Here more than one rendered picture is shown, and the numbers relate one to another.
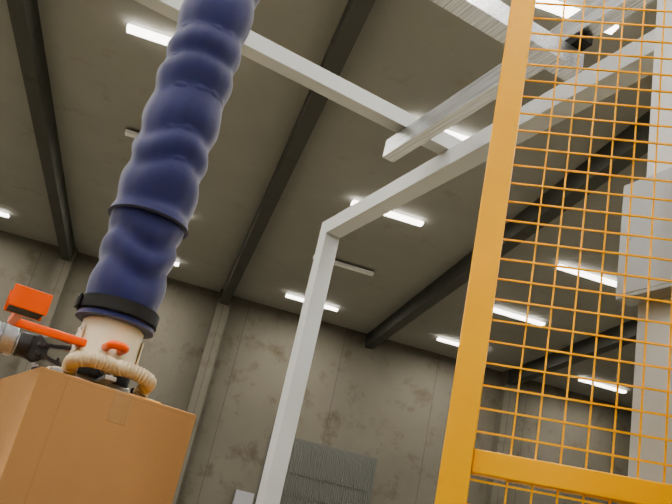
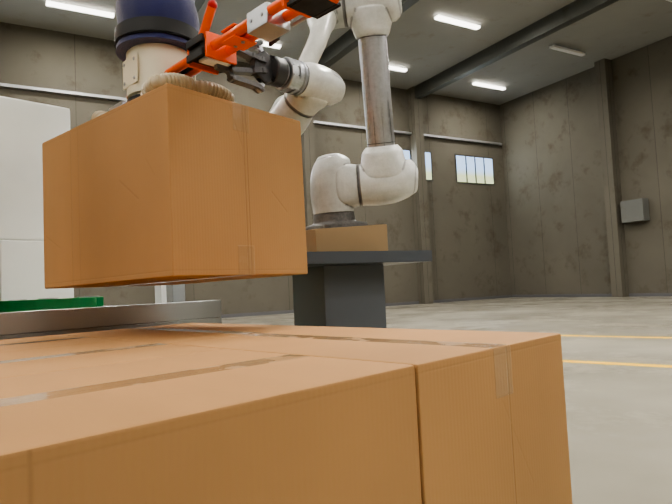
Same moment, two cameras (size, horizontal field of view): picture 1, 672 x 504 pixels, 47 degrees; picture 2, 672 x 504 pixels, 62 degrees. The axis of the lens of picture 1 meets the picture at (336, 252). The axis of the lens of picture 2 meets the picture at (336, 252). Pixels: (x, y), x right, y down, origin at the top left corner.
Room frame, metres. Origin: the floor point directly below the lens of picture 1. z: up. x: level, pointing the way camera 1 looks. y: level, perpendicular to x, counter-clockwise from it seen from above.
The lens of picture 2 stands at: (3.68, 0.48, 0.64)
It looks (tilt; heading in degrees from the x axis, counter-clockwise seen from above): 3 degrees up; 160
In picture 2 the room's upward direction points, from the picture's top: 3 degrees counter-clockwise
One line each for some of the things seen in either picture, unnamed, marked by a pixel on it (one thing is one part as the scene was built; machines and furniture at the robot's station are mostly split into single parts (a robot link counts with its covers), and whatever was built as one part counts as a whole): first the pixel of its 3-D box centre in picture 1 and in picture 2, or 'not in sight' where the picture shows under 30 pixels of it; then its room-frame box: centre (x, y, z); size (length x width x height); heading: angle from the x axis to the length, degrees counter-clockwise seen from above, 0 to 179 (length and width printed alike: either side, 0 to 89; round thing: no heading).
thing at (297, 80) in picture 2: (6, 339); (289, 75); (2.28, 0.88, 1.20); 0.09 x 0.06 x 0.09; 25
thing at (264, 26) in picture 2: not in sight; (268, 22); (2.56, 0.76, 1.20); 0.07 x 0.07 x 0.04; 25
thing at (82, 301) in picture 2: not in sight; (47, 306); (0.35, 0.04, 0.60); 1.60 x 0.11 x 0.09; 25
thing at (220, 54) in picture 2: not in sight; (211, 53); (2.37, 0.66, 1.20); 0.10 x 0.08 x 0.06; 115
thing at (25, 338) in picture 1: (31, 347); (267, 69); (2.31, 0.81, 1.20); 0.09 x 0.07 x 0.08; 115
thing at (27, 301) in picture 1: (28, 302); not in sight; (1.76, 0.66, 1.20); 0.09 x 0.08 x 0.05; 115
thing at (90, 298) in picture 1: (117, 313); (160, 43); (2.14, 0.56, 1.31); 0.23 x 0.23 x 0.04
